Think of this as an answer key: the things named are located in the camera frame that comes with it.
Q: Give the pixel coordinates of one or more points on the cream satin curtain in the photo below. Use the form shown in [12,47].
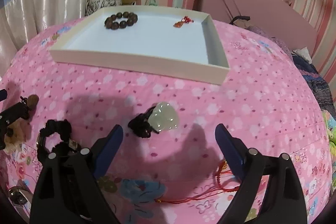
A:
[22,20]

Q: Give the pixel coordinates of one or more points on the cream satin scrunchie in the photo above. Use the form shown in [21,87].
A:
[12,144]

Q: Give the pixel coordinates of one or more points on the orange gourd pendant red knot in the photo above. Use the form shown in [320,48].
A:
[184,20]

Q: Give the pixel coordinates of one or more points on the pink padded headboard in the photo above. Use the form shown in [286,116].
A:
[275,17]

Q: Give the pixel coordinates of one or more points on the black white floral tote bag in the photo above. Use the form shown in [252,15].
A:
[94,5]

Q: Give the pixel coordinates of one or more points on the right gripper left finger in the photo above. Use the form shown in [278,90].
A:
[67,190]

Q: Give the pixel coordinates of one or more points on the brown cardboard box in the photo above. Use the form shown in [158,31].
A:
[131,2]

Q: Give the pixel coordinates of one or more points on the white shallow cardboard box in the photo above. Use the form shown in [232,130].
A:
[143,39]

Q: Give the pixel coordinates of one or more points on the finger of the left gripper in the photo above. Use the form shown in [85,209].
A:
[3,94]
[9,116]

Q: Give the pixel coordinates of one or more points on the purple dotted pillow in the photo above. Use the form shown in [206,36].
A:
[274,39]

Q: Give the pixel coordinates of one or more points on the white band wrist watch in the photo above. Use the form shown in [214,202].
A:
[21,198]

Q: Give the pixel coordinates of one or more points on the black beige bag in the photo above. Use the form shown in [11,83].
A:
[240,17]

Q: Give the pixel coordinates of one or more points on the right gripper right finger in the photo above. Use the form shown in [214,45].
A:
[283,201]

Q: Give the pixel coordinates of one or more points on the pink floral bedspread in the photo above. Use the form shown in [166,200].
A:
[164,169]

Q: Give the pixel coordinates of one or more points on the dark blue patterned blanket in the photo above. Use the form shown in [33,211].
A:
[316,82]

